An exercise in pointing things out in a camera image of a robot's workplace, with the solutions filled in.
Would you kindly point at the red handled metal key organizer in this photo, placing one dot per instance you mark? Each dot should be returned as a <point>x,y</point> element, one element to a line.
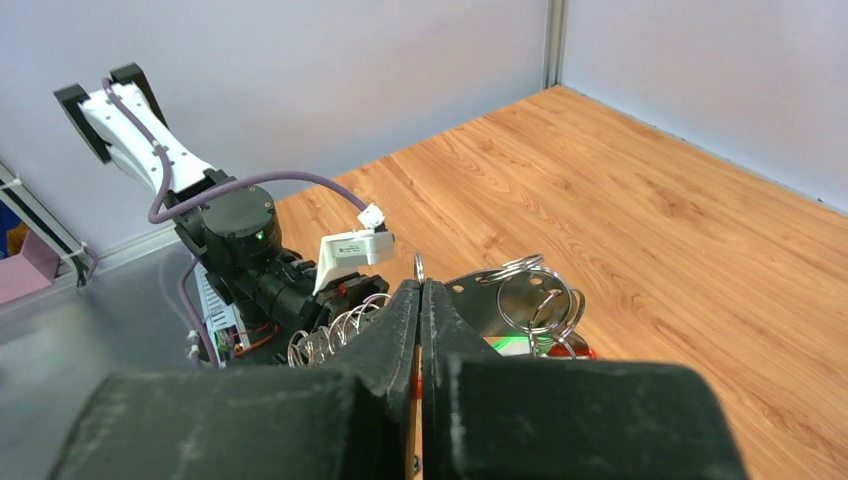
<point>521,297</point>

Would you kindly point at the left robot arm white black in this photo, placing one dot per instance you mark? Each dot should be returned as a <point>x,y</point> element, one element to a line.
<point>229,224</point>

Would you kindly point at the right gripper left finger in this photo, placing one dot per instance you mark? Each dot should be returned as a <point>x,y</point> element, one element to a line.
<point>348,418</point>

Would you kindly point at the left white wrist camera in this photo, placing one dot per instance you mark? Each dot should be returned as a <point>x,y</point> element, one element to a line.
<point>343,253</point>

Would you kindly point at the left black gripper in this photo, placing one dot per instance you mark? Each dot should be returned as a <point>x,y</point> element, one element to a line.
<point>343,294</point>

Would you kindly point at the pink box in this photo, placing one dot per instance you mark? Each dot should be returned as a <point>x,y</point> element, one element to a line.
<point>30,267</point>

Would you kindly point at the slotted white cable duct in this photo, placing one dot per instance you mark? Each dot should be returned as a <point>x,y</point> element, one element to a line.
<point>221,320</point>

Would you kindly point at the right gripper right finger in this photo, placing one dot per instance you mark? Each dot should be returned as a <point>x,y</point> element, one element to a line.
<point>487,416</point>

